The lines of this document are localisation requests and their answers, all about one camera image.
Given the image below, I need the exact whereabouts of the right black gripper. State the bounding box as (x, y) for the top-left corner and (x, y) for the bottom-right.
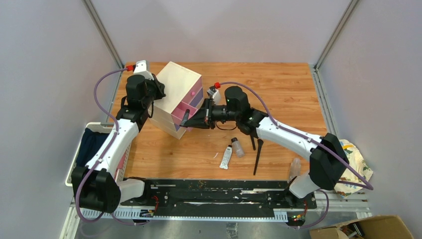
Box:
(185, 97), (240, 130)

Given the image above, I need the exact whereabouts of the black mascara tube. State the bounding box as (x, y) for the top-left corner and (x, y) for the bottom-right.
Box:
(180, 109), (190, 126)

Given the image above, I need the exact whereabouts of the pink drawer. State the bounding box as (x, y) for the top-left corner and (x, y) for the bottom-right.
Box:
(171, 102), (198, 131)
(183, 77), (203, 103)

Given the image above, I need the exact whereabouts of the white mini drawer cabinet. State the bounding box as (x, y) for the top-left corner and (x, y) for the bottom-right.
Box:
(148, 62), (202, 139)

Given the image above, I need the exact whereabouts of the white cosmetic tube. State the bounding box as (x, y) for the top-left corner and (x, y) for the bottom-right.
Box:
(219, 145), (232, 170)

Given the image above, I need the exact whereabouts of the clear square bottle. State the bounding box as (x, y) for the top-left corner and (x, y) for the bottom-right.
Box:
(287, 158), (301, 183)

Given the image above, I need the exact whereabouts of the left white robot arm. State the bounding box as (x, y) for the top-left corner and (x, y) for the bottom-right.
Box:
(71, 74), (166, 213)

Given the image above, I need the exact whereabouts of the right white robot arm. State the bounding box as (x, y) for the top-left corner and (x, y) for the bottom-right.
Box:
(180, 86), (349, 208)

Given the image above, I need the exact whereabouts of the thin black makeup brush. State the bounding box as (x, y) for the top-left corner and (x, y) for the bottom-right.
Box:
(253, 139), (264, 176)

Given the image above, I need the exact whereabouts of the purple middle drawer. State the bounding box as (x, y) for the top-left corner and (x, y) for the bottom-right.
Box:
(188, 91), (203, 108)

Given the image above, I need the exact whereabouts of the small clear bottle black cap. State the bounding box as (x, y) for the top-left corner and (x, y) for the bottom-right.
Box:
(231, 137), (245, 158)

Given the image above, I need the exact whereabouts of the white perforated basket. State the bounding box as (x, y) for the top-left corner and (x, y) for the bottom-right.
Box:
(65, 122), (132, 189)

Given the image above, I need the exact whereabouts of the dark blue cloth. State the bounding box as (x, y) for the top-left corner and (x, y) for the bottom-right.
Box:
(74, 128), (109, 169)

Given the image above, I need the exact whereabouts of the printed cream cloth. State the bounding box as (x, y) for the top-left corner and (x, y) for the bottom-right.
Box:
(334, 139), (373, 198)

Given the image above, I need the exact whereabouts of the cardboard box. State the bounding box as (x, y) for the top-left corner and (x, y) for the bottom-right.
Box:
(309, 215), (414, 239)

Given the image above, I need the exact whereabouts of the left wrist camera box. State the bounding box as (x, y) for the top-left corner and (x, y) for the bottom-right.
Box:
(133, 60), (154, 80)

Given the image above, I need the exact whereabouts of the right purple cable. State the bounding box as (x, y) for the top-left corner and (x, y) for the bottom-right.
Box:
(214, 81), (374, 230)

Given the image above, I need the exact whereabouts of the purple cable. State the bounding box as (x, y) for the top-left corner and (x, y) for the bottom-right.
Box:
(214, 81), (374, 230)
(75, 64), (151, 227)

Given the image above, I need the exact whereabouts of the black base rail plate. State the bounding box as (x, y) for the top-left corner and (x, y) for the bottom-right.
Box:
(120, 179), (317, 223)

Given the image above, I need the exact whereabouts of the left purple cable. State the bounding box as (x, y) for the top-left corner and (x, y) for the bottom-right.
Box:
(75, 64), (151, 227)

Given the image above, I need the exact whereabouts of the white slotted cable duct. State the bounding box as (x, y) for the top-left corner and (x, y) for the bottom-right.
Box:
(81, 206), (289, 222)

